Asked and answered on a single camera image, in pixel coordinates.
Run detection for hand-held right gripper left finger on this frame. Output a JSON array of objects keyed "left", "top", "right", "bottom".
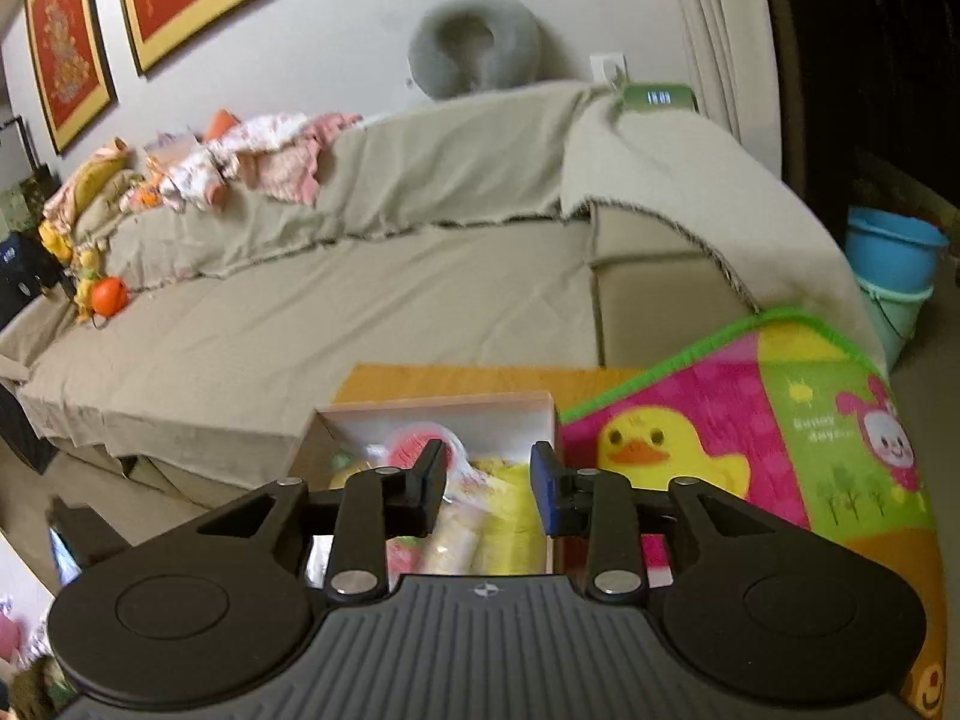
[{"left": 196, "top": 438, "right": 449, "bottom": 599}]

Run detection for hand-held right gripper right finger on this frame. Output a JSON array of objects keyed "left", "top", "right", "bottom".
[{"left": 529, "top": 441, "right": 751, "bottom": 602}]

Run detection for red and white label packet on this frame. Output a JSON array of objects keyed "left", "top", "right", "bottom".
[{"left": 384, "top": 424, "right": 472, "bottom": 475}]

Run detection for yellow snack packet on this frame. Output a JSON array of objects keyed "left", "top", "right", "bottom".
[{"left": 450, "top": 457, "right": 554, "bottom": 575}]

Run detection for bread packet with red label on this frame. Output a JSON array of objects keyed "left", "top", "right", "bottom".
[{"left": 421, "top": 504, "right": 482, "bottom": 575}]

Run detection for cardboard box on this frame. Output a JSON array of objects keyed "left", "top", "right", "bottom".
[{"left": 296, "top": 390, "right": 560, "bottom": 578}]

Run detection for beige sofa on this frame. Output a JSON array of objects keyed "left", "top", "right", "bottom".
[{"left": 0, "top": 82, "right": 890, "bottom": 511}]

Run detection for orange ball toy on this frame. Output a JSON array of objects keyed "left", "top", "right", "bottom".
[{"left": 75, "top": 276, "right": 130, "bottom": 323}]

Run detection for colourful cartoon printed mat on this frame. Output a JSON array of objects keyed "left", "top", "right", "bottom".
[{"left": 559, "top": 304, "right": 950, "bottom": 720}]

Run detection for black side cabinet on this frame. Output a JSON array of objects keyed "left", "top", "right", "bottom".
[{"left": 0, "top": 165, "right": 76, "bottom": 331}]

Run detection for small yellow plush toys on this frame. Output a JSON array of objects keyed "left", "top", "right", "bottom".
[{"left": 37, "top": 221, "right": 106, "bottom": 293}]

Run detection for beige sofa cover cloth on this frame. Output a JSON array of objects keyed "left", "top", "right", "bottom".
[{"left": 71, "top": 82, "right": 890, "bottom": 376}]

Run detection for yellow banana plush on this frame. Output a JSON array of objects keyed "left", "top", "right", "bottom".
[{"left": 41, "top": 136, "right": 143, "bottom": 241}]

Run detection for pink floral clothes pile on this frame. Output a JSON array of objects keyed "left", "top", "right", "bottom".
[{"left": 146, "top": 111, "right": 365, "bottom": 211}]

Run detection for green plastic bucket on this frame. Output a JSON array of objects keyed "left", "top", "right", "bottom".
[{"left": 855, "top": 277, "right": 935, "bottom": 372}]

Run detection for green digital clock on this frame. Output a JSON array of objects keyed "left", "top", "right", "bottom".
[{"left": 616, "top": 84, "right": 698, "bottom": 115}]

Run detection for blue plastic bucket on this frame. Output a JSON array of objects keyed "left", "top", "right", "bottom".
[{"left": 846, "top": 206, "right": 950, "bottom": 293}]

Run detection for grey neck pillow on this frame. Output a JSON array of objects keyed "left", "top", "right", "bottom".
[{"left": 407, "top": 0, "right": 542, "bottom": 100}]

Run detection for beige curtain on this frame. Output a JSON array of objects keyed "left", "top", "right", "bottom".
[{"left": 667, "top": 0, "right": 785, "bottom": 181}]

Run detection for red and gold framed picture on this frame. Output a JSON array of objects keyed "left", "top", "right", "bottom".
[
  {"left": 112, "top": 0, "right": 271, "bottom": 76},
  {"left": 25, "top": 0, "right": 117, "bottom": 155}
]

